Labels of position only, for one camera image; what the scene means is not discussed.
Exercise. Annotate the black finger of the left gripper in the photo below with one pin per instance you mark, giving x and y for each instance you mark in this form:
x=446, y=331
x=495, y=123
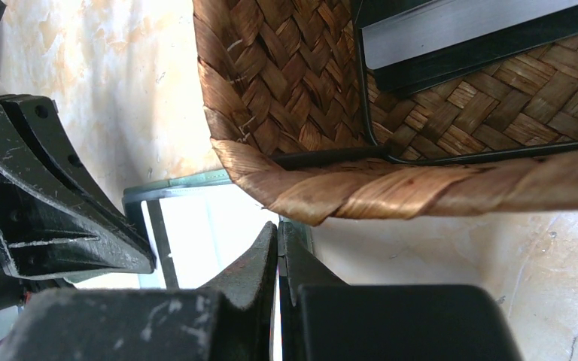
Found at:
x=55, y=221

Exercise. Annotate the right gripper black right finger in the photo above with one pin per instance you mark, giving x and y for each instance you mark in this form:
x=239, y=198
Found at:
x=324, y=318

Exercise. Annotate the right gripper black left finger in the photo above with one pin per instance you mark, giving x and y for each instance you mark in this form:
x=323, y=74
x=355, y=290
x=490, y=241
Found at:
x=228, y=318

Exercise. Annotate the green card holder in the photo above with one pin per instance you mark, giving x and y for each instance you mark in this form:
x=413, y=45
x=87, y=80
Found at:
x=196, y=225

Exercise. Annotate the white card with dark stripe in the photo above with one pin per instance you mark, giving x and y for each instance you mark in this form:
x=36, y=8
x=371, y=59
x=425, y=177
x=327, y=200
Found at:
x=216, y=272

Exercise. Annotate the woven wicker divided basket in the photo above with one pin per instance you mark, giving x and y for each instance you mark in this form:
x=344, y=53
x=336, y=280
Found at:
x=301, y=126

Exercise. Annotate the white card with black stripe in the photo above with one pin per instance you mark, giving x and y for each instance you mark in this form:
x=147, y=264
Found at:
x=395, y=31

